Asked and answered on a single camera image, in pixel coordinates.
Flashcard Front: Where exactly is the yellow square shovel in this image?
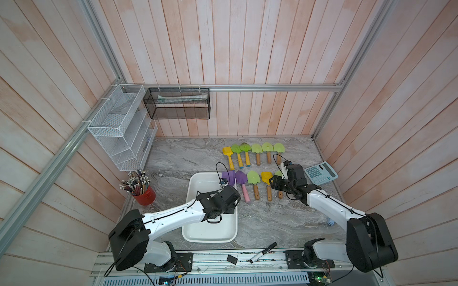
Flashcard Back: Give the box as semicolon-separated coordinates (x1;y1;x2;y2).
223;147;235;170

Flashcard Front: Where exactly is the green shovel yellow handle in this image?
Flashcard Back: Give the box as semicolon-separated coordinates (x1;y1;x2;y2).
231;144;244;169

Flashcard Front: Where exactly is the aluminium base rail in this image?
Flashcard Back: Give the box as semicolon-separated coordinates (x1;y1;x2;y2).
88;248;394;286

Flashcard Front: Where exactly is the small black square block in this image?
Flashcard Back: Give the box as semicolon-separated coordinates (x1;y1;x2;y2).
226;255;238;265

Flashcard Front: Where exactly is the green shovel orange handle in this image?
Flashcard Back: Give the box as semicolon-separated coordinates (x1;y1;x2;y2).
240;143;251;167

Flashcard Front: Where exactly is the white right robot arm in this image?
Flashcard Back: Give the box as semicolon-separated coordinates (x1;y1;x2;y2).
267;164;398;273

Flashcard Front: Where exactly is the purple shovel pink handle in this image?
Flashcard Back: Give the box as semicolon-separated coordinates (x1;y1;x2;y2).
222;170;236;187

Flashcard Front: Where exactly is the red pencil cup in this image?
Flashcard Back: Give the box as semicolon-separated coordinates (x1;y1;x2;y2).
134;186;156;206

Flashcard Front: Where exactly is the black wire mesh basket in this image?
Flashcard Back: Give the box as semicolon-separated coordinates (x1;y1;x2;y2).
143;87;211;120

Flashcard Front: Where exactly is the green shovel wooden handle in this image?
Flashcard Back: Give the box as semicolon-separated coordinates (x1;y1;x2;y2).
251;144;263;166
274;143;285;165
262;142;273;164

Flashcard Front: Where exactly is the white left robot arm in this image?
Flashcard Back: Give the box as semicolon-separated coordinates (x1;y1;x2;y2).
109;185;240;272

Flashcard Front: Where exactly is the light blue calculator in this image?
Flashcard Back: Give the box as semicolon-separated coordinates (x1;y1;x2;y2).
304;162;338;185

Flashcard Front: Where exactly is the white wire mesh shelf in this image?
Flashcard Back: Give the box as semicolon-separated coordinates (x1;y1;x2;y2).
88;85;157;172

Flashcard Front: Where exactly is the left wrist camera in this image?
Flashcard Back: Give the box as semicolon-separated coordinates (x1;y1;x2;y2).
219;178;229;187

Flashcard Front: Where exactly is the green trowel wooden handle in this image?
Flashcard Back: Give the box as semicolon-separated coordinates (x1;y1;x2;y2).
274;170;284;199

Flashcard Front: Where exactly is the large green shovel blade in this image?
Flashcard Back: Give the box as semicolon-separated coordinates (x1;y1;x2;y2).
247;170;261;200

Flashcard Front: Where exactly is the black marker pen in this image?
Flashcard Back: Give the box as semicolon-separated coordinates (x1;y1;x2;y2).
249;242;277;263

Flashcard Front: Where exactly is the white plastic storage box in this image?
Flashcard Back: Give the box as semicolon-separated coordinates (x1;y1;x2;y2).
181;172;238;243

